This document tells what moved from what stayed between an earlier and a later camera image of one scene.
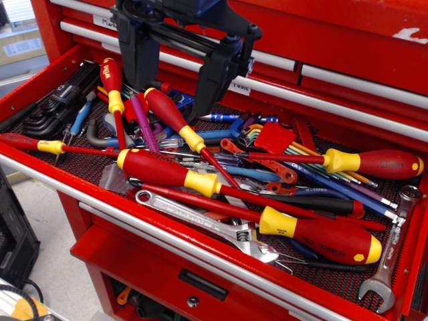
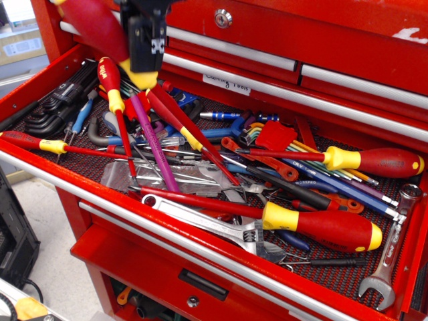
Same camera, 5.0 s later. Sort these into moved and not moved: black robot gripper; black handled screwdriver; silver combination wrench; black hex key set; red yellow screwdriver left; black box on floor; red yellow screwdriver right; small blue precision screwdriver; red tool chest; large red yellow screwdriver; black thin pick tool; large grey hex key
Moved: black robot gripper; black thin pick tool; black handled screwdriver; large red yellow screwdriver
Not moved: red yellow screwdriver left; red tool chest; black box on floor; small blue precision screwdriver; black hex key set; silver combination wrench; red yellow screwdriver right; large grey hex key
